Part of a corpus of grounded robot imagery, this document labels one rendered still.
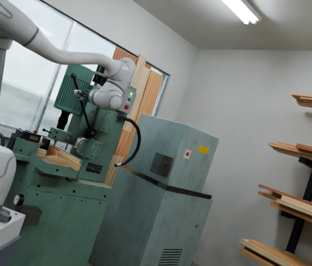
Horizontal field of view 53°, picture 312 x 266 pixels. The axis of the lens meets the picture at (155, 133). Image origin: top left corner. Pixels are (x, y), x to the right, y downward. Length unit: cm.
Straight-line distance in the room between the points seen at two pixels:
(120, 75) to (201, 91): 296
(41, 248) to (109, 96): 106
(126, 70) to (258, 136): 244
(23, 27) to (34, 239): 125
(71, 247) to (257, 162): 228
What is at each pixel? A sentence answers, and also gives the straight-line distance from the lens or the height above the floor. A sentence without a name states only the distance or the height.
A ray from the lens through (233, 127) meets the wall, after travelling 398.
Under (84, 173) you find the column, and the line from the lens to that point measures 219.
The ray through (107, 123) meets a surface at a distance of 209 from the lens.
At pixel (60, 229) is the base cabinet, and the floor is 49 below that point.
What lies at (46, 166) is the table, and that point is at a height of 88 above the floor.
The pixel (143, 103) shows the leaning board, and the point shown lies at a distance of 400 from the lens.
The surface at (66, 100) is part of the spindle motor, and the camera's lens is 207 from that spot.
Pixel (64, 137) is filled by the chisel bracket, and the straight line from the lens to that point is 214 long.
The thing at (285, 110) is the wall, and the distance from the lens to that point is 374.
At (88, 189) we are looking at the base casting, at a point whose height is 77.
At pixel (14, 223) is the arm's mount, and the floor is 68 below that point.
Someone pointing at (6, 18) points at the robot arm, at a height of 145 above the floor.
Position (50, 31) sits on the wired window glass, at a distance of 359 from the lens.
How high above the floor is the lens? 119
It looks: 2 degrees up
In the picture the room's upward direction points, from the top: 19 degrees clockwise
